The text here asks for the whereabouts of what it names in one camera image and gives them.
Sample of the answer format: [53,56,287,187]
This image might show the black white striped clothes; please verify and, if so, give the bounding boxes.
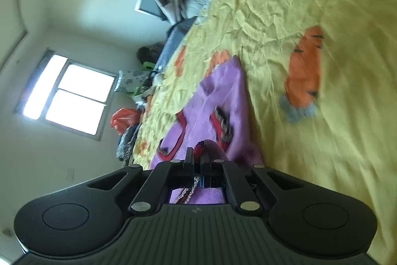
[116,125,140,168]

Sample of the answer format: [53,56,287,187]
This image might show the grey monitor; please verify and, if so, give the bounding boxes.
[134,0,165,19]

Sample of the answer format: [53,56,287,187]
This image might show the window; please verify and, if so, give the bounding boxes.
[14,48,119,142]

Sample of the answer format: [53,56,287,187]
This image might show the black bag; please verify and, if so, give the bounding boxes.
[137,42,165,64]

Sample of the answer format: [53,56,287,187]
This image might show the floral pillow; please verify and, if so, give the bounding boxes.
[115,69,151,95]

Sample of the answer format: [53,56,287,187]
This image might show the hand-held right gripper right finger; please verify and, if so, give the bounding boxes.
[200,154,314,218]

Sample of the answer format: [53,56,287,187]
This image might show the orange plastic bag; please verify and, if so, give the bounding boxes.
[111,108,142,136]

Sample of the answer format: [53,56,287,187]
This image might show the purple sweater with red collar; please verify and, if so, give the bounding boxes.
[149,55,266,205]

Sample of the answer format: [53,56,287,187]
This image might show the blue quilt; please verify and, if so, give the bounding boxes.
[154,17,199,74]

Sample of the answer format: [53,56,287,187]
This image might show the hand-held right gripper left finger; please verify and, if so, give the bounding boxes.
[84,147,197,218]

